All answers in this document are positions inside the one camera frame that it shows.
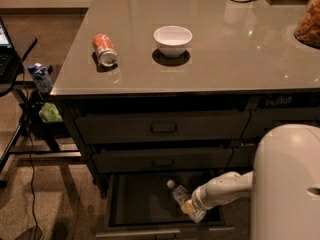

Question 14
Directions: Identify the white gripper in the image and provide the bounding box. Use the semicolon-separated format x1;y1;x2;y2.
181;183;216;215

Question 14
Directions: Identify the clear plastic water bottle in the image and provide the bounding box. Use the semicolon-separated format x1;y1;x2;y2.
167;180;206;223

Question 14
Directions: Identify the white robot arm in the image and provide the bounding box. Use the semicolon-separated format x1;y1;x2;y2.
182;124;320;240

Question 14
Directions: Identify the open bottom drawer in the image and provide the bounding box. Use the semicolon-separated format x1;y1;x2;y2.
96;170;234;240

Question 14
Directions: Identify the middle right drawer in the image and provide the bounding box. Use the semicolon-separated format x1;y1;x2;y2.
228;147;256;168

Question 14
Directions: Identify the middle left drawer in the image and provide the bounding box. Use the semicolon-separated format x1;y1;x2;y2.
92;147;233;173

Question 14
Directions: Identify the top left drawer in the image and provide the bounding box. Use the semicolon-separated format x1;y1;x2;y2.
75;111;250;144

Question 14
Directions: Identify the top right drawer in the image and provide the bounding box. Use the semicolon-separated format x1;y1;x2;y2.
242;107;320;139

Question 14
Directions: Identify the white bowl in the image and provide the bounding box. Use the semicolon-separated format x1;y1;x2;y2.
153;25;193;58

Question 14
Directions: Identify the green snack bag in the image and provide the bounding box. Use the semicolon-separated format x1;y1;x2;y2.
39;103;62;123

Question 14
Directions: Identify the black side table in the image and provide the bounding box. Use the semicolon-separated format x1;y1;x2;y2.
0;34;78;172

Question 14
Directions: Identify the orange soda can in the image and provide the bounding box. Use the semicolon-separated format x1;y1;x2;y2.
92;34;118;67

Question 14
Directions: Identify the jar of snacks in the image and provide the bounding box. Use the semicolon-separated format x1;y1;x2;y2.
294;0;320;48

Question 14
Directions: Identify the black laptop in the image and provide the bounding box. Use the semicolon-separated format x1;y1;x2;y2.
0;18;17;78

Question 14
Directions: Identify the black cable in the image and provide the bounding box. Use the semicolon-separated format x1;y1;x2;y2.
19;60;43;240

